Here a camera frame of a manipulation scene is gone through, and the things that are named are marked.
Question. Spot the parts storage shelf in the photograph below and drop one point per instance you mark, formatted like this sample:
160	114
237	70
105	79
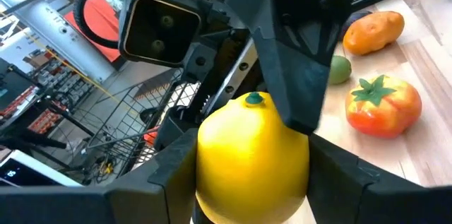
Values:
60	82

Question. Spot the yellow lemon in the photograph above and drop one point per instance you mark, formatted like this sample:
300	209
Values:
247	167

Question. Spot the purple eggplant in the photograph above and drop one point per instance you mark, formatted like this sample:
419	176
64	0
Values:
355	19

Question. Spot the orange tomato green stem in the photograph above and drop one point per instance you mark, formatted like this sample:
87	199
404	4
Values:
385	114

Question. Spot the white-framed display screen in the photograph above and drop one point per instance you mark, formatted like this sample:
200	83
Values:
21	174

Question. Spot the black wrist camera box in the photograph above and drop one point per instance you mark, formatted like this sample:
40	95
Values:
160	29

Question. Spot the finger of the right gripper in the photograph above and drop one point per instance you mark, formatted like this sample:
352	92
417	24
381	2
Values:
176	128
300	58

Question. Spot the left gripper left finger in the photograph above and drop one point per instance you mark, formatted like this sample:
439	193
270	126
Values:
88	206

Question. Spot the white round column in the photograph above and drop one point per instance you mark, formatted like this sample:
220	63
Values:
63	36

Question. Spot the green lime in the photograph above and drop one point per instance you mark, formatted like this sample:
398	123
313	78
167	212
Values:
340	70

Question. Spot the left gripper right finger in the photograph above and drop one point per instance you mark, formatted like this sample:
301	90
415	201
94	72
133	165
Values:
370	203

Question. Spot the orange potato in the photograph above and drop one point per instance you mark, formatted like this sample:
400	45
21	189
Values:
374	33

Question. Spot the orange fabric partition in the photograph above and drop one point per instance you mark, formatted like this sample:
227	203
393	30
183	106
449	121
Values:
99	15

